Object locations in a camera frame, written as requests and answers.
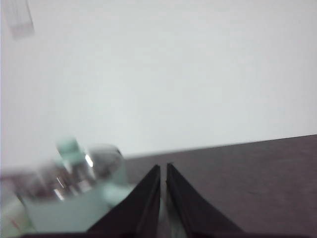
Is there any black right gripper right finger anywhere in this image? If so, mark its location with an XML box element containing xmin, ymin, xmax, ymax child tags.
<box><xmin>165</xmin><ymin>163</ymin><xmax>243</xmax><ymax>233</ymax></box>

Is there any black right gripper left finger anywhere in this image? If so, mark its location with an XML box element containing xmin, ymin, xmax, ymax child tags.
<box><xmin>86</xmin><ymin>165</ymin><xmax>161</xmax><ymax>233</ymax></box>

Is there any glass lid with green knob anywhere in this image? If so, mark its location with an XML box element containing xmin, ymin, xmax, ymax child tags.
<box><xmin>0</xmin><ymin>135</ymin><xmax>124</xmax><ymax>201</ymax></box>

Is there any green pot with handle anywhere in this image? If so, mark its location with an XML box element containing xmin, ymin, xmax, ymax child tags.
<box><xmin>22</xmin><ymin>173</ymin><xmax>129</xmax><ymax>234</ymax></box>

